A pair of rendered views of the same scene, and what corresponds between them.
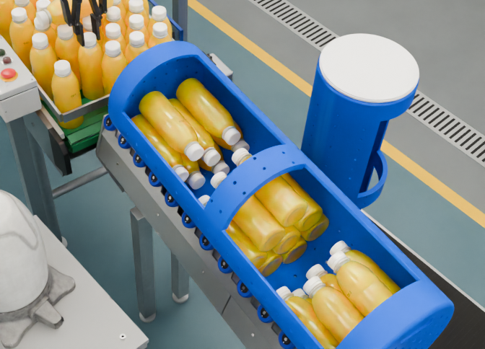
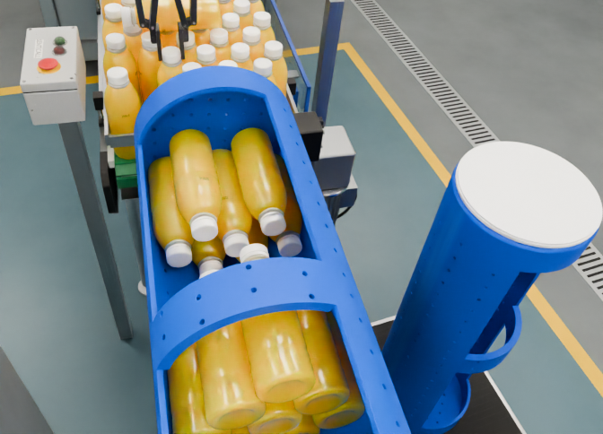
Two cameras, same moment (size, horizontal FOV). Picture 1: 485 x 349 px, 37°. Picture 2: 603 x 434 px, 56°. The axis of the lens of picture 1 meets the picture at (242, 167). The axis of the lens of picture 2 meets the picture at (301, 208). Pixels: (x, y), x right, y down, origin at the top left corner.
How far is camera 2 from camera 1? 0.89 m
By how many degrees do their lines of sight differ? 14
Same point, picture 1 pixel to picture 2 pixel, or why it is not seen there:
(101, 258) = not seen: hidden behind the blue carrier
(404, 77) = (576, 220)
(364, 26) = not seen: hidden behind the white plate
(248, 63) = (417, 168)
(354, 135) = (476, 279)
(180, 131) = (194, 192)
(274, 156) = (283, 275)
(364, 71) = (518, 195)
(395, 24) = (591, 172)
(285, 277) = not seen: outside the picture
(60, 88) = (109, 101)
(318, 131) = (432, 257)
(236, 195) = (190, 319)
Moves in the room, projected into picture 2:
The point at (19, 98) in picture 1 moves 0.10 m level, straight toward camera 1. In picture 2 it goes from (50, 98) to (31, 131)
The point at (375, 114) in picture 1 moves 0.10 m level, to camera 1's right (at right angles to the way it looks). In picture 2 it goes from (515, 258) to (571, 282)
